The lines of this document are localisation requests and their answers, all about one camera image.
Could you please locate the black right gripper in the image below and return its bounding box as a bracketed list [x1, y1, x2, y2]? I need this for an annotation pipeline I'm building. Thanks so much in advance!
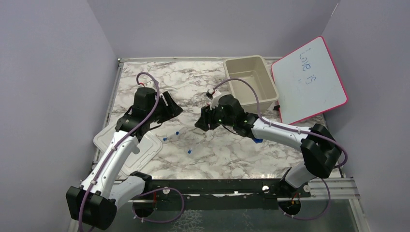
[195, 101, 235, 131]

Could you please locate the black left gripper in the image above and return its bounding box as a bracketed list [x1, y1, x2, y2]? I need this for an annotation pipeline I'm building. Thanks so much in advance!
[147, 91, 183, 123]

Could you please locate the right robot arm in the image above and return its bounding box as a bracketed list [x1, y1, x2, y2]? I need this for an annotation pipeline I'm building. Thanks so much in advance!
[194, 94, 342, 197]

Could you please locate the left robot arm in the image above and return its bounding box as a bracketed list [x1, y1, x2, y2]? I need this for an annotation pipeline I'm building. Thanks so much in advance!
[66, 87, 183, 230]

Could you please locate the blue base graduated cylinder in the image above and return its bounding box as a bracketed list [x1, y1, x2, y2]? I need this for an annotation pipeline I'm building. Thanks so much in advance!
[252, 138, 264, 144]

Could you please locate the white plastic bin lid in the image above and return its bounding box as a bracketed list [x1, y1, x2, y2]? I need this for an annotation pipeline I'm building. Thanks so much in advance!
[93, 123, 163, 180]

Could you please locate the beige plastic bin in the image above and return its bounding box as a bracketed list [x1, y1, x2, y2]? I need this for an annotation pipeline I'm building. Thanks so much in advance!
[223, 55, 278, 113]

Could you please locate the pink framed whiteboard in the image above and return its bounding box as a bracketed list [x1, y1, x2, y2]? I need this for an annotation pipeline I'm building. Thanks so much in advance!
[271, 36, 349, 124]

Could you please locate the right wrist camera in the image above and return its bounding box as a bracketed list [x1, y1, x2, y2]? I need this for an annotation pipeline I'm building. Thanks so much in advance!
[205, 89, 222, 109]

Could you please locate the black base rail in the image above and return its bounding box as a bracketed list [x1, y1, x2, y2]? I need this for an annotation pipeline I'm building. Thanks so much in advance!
[121, 178, 311, 212]

